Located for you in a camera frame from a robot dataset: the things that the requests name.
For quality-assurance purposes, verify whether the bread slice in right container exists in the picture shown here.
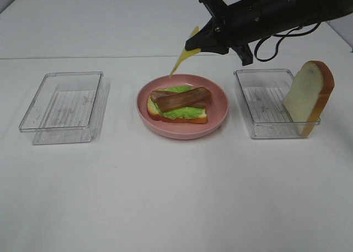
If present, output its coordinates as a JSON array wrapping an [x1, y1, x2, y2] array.
[[283, 61, 335, 137]]

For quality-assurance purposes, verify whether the bacon strip from container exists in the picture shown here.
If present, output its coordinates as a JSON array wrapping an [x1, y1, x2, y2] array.
[[155, 87, 212, 112], [150, 90, 209, 108]]

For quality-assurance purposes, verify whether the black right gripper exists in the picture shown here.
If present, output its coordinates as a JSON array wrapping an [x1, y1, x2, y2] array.
[[184, 0, 318, 67]]

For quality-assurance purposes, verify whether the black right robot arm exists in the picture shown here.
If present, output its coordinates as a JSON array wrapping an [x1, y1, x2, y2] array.
[[185, 0, 352, 66]]

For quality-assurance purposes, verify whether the yellow cheese slice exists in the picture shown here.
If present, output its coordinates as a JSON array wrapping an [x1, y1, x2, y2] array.
[[169, 26, 201, 78]]

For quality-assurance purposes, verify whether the clear plastic container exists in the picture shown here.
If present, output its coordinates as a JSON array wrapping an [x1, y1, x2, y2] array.
[[19, 71, 110, 145], [233, 69, 320, 139]]

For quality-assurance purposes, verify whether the clear plastic left container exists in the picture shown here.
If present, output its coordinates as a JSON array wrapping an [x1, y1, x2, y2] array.
[[19, 71, 110, 145]]

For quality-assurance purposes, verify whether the pink round plate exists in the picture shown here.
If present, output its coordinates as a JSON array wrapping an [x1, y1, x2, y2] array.
[[136, 74, 229, 140]]

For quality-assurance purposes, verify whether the clear plastic right container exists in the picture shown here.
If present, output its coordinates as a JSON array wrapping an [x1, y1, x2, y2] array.
[[233, 69, 320, 139]]

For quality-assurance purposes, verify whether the bread slice from container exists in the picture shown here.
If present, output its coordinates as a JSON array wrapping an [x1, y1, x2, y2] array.
[[146, 86, 208, 125]]

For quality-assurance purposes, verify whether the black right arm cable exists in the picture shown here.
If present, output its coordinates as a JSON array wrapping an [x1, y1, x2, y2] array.
[[253, 22, 323, 62]]

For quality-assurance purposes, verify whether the green lettuce leaf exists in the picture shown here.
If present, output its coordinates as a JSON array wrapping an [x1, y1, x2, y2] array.
[[147, 85, 207, 120]]

